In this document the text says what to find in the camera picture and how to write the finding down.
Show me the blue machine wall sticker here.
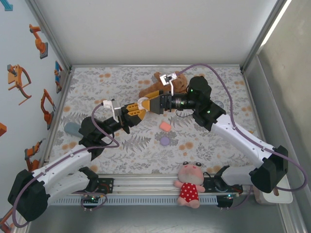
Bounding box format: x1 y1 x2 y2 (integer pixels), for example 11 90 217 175
0 0 14 12

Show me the pink frog plush toy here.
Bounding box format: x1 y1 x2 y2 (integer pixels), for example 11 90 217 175
174 161 207 209

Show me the blue orange machine sticker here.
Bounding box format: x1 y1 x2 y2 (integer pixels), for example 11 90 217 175
53 60 64 94

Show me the white tissue box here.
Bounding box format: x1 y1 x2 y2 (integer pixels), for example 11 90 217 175
254 177 294 204

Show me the brown teddy bear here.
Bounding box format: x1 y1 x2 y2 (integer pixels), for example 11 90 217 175
138 71 190 98

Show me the orange claw gripper sticker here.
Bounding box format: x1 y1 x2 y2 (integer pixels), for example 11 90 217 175
6 64 32 106

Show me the white slotted cable duct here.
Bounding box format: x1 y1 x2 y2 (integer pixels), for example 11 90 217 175
50 196 219 206

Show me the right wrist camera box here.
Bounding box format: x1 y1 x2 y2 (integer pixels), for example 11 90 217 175
159 72 179 97

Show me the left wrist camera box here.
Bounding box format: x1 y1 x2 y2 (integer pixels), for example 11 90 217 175
102 99 122 122

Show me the pink earbud case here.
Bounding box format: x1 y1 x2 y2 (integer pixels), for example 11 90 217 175
159 121 172 133

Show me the aluminium frame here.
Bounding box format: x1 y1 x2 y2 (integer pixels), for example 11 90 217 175
23 0 311 233

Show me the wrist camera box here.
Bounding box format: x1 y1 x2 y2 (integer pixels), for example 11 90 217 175
102 99 122 122
159 72 179 97

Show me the white round earbud case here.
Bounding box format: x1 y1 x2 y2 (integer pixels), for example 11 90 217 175
137 96 149 110

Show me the grey-blue rounded object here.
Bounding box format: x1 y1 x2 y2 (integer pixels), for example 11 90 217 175
64 122 82 138

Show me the floral tablecloth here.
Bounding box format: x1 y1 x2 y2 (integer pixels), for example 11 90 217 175
52 67 258 175

